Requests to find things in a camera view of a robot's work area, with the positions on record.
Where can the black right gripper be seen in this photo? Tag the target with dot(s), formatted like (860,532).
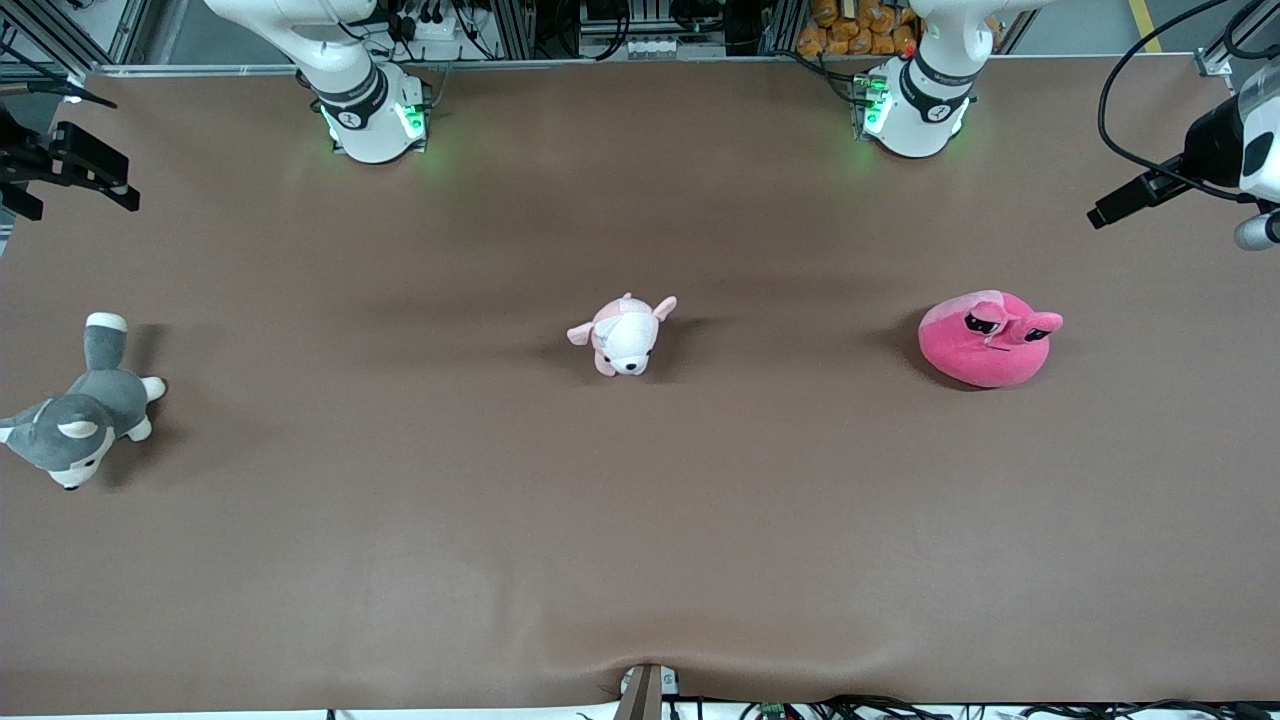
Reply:
(20,160)

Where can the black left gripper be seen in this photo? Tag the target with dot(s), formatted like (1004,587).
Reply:
(1211,148)

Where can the round hot pink plush toy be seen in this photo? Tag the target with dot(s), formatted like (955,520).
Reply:
(985,360)

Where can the grey white husky plush toy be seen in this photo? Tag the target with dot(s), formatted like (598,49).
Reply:
(95,410)

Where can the orange snack packets pile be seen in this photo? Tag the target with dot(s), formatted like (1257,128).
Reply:
(850,28)

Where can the white power strip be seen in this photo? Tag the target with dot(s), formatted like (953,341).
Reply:
(660,47)

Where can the pale pink white plush puppy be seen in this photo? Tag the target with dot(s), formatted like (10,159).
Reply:
(625,340)

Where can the brown table mat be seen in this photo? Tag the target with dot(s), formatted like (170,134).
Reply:
(640,550)

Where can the aluminium frame profile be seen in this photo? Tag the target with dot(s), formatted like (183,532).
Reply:
(60,40)
(1215,55)

